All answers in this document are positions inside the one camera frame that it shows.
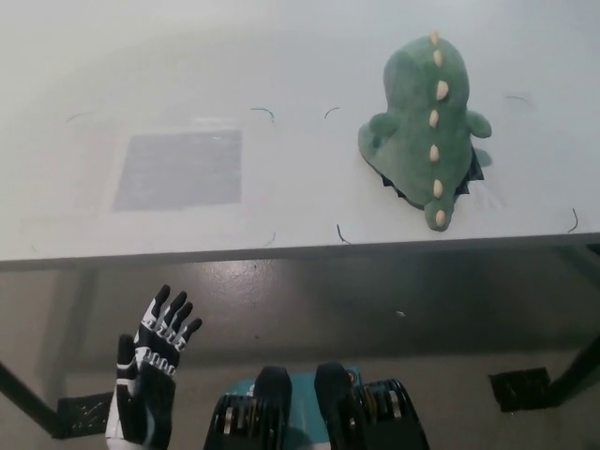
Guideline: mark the black tape patch on table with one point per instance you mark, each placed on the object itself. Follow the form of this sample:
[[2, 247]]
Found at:
[[474, 171]]

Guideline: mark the black teal robot body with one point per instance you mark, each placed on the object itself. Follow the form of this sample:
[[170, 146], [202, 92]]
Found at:
[[276, 408]]

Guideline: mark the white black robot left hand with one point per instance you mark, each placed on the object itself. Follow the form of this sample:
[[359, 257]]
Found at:
[[150, 379]]

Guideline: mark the grey square table patch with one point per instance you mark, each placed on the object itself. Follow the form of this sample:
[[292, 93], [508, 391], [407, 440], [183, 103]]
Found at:
[[180, 171]]

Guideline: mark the green plush dinosaur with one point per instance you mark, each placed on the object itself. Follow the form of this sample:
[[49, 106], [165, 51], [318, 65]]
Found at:
[[412, 117]]

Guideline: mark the black floor tape patch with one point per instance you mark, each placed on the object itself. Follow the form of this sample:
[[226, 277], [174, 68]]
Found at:
[[86, 415], [520, 389]]

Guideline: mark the black table leg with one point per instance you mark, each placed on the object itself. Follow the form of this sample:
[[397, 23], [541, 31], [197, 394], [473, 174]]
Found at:
[[579, 370], [28, 398]]

